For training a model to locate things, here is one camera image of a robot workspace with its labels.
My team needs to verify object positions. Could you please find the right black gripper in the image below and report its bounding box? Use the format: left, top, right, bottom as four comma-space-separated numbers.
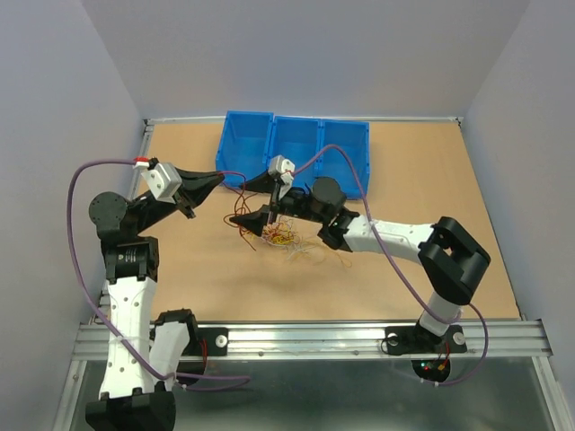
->
229, 166, 328, 237

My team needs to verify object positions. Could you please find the wire bundle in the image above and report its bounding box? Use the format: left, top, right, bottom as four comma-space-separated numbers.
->
251, 215, 354, 268

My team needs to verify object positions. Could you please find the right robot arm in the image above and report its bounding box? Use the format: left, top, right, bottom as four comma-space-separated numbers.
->
230, 174, 491, 350

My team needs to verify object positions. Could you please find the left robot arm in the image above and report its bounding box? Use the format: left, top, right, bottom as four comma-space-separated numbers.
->
85, 162, 225, 430

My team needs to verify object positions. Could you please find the left blue bin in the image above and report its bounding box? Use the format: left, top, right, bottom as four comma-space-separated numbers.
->
215, 110, 274, 189

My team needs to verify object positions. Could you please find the blue bin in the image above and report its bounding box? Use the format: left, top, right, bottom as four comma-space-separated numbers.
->
264, 116, 321, 171
316, 119, 370, 200
215, 110, 274, 189

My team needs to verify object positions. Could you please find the middle blue bin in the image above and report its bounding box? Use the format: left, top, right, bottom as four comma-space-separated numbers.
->
264, 116, 321, 171

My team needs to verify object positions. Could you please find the right blue bin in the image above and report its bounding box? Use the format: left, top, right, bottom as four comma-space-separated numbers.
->
316, 119, 370, 200

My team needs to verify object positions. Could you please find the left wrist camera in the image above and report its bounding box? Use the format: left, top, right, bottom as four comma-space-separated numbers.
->
141, 162, 182, 203

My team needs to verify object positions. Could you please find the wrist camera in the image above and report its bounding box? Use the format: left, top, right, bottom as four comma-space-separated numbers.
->
268, 154, 296, 200
141, 162, 182, 203

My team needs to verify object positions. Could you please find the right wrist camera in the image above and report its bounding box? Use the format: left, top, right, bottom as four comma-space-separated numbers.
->
268, 154, 296, 200

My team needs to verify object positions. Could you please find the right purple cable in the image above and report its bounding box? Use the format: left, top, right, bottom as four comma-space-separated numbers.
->
289, 144, 490, 387

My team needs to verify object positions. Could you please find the purple cable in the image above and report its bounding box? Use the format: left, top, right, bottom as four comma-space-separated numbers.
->
66, 157, 252, 392
289, 144, 490, 387

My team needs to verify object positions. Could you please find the aluminium front rail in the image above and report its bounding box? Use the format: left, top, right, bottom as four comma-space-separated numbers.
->
74, 319, 553, 360

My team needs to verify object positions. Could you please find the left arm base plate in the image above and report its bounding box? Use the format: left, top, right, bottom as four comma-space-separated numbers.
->
182, 327, 229, 357

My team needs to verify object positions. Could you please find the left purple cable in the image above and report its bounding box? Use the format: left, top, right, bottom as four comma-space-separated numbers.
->
66, 157, 252, 392

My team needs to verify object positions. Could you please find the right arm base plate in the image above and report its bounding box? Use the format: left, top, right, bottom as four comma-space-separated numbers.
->
380, 325, 467, 356

